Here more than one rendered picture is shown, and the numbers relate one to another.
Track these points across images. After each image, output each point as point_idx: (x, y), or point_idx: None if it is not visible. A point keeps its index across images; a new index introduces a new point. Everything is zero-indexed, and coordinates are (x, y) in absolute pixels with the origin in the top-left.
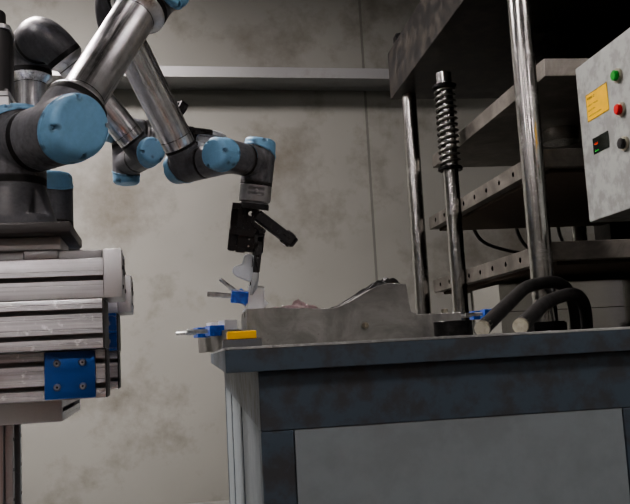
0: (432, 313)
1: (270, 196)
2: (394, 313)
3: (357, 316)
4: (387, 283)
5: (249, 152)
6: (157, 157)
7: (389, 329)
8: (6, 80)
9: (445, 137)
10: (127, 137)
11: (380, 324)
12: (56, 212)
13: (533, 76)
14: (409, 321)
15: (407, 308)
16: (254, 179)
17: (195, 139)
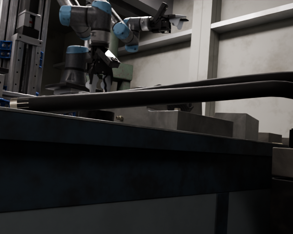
0: (159, 111)
1: (103, 36)
2: (137, 110)
3: (119, 111)
4: (136, 87)
5: (80, 10)
6: (120, 32)
7: (133, 122)
8: (27, 5)
9: None
10: (110, 25)
11: (129, 118)
12: (69, 64)
13: None
14: (144, 116)
15: (144, 106)
16: (91, 27)
17: (168, 22)
